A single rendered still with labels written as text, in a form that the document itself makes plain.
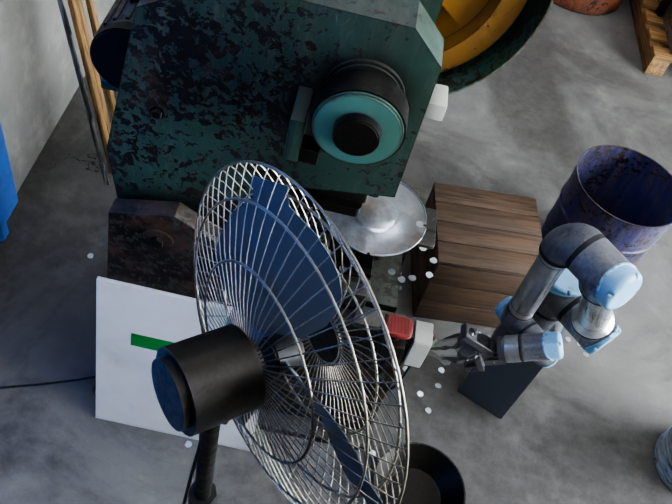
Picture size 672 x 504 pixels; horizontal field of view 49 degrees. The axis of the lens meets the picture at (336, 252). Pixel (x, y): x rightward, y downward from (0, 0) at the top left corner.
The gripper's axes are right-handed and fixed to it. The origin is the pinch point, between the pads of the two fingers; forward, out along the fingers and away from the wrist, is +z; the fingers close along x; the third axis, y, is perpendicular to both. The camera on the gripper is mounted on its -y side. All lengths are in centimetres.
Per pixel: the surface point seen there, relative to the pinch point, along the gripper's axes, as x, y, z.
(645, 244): 78, 57, -63
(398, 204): 29.0, -29.6, 3.5
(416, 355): -3.7, -3.2, 2.9
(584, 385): 36, 84, -36
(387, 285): 11.3, -16.4, 8.8
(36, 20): 102, -74, 132
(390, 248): 13.2, -29.5, 4.3
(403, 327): -9.4, -24.7, 0.2
